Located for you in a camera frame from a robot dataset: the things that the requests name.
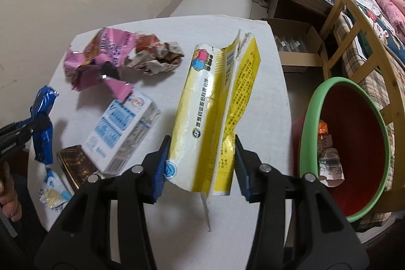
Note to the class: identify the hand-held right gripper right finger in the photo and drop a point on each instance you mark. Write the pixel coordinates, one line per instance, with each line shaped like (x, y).
(243, 175)

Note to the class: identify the navy cartoon blanket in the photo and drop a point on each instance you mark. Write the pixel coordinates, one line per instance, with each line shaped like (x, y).
(379, 23)

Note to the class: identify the yellow torn carton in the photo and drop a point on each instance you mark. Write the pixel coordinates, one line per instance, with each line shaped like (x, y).
(205, 118)

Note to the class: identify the blue foil wrapper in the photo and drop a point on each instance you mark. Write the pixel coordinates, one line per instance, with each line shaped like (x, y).
(44, 99)

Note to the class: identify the pink quilt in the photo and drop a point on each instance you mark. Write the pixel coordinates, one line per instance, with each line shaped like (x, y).
(392, 2)

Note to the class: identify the dark brown gold box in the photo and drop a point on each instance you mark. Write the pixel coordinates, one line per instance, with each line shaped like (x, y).
(76, 165)

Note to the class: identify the green basin with red inside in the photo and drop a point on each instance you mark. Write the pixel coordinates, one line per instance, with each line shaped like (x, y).
(357, 130)

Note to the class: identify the white blue milk carton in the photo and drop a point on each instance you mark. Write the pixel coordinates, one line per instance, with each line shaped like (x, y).
(123, 134)

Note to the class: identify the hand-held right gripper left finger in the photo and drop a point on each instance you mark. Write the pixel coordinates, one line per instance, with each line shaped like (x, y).
(159, 170)

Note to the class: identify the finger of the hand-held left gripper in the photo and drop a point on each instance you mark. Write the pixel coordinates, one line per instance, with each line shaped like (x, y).
(39, 126)
(15, 127)

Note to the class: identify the white-brown paper ball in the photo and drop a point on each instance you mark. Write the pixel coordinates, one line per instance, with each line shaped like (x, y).
(155, 59)

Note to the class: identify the light wooden chair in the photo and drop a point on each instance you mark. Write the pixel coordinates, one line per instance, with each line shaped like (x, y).
(376, 67)

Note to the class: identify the orange snack bag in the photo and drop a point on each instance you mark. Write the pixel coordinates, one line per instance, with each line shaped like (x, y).
(322, 127)

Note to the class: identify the brown cardboard box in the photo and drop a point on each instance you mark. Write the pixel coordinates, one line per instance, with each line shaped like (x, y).
(299, 59)

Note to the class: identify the small light-blue white wrapper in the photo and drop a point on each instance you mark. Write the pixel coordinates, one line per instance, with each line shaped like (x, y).
(55, 194)

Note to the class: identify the pink foil wrapper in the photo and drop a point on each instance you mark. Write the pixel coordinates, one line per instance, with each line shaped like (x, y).
(101, 61)

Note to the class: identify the person's left hand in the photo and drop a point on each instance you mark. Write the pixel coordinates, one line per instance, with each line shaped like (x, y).
(9, 200)

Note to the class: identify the patterned orange-brown snack bag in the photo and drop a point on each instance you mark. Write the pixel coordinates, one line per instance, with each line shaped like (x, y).
(147, 41)

